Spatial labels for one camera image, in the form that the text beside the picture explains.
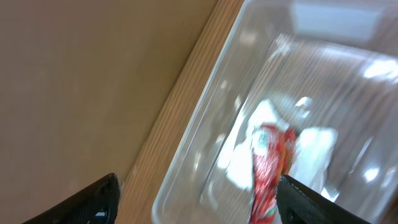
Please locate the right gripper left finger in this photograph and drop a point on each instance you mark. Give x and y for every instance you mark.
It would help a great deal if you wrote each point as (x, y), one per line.
(96, 203)

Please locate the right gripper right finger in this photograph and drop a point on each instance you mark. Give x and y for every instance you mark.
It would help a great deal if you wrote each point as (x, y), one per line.
(298, 204)

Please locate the white napkin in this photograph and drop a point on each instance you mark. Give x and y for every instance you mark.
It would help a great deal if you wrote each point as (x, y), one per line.
(313, 150)

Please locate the red snack wrapper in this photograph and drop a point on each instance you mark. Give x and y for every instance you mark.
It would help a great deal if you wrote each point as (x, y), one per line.
(272, 153)

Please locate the clear plastic waste bin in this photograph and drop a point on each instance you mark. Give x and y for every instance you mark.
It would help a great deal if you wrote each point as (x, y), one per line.
(330, 64)

